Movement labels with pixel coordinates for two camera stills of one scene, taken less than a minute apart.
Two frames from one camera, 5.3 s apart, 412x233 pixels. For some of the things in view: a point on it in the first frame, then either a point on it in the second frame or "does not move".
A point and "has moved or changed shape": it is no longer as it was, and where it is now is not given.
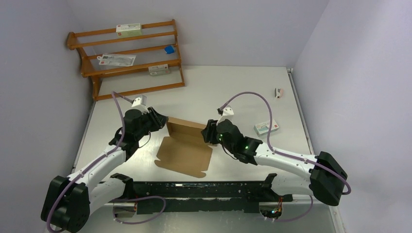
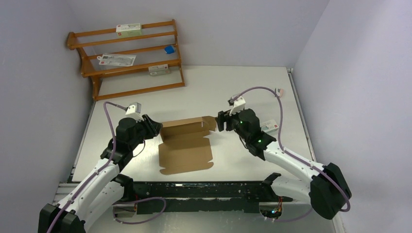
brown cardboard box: [185, 151] has moved or changed shape
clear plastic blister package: [116, 59] does not move
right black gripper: [208, 132] to [223, 117]
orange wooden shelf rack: [129, 59] does not move
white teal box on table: [262, 129] does not move
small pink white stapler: [279, 92] does not move
